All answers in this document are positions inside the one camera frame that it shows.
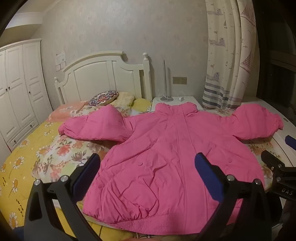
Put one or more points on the boat print curtain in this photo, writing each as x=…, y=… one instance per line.
x=226, y=58

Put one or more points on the white wooden headboard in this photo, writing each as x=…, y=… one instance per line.
x=101, y=78

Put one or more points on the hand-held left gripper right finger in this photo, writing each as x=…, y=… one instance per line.
x=203, y=169

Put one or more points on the orange floral pillow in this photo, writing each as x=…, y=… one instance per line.
x=67, y=111

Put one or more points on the dark window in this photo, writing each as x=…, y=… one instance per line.
x=279, y=46

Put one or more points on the beige wall socket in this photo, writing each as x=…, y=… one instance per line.
x=179, y=80

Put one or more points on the white nightstand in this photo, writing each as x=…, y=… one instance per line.
x=175, y=103

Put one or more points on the pink puffer jacket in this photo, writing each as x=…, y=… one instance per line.
x=166, y=157

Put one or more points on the yellow-green pillow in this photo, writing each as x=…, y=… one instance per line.
x=142, y=105

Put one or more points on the floral quilt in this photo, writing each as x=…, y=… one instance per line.
x=67, y=153

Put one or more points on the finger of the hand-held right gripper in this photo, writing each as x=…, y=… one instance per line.
x=291, y=141
x=271, y=161

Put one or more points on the pale yellow pillow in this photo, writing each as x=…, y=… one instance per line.
x=124, y=98

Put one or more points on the round patterned cushion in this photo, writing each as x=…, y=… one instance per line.
x=103, y=98

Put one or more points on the white wardrobe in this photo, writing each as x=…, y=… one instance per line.
x=18, y=92

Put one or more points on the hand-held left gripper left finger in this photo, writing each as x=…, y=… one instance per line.
x=89, y=170

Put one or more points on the white wall stickers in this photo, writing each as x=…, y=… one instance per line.
x=60, y=61

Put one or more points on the yellow daisy bed sheet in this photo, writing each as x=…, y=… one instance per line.
x=18, y=171

